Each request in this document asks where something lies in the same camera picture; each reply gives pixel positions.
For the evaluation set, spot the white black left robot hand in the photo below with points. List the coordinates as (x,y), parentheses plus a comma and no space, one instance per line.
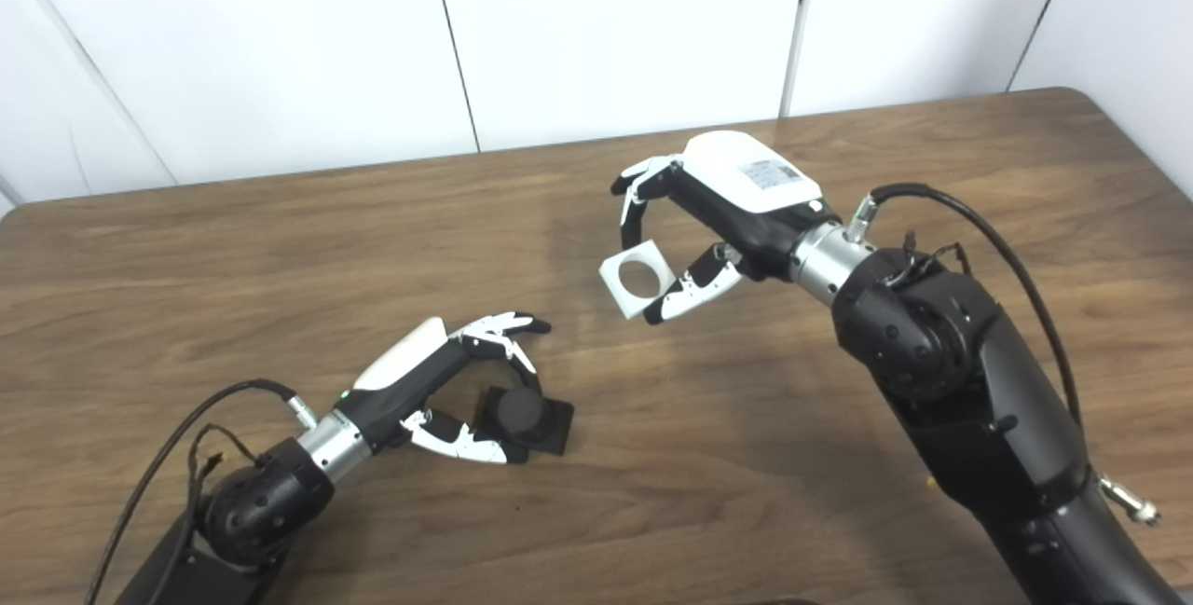
(401,386)

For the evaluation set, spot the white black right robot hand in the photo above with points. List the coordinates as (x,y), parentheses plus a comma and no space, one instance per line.
(746,204)

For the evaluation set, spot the black peg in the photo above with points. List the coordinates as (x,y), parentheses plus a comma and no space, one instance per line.
(527,419)

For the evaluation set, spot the white square piece with hole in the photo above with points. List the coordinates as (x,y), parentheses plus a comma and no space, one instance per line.
(615,293)

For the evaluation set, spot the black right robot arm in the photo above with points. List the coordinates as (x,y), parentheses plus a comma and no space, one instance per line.
(979,400)

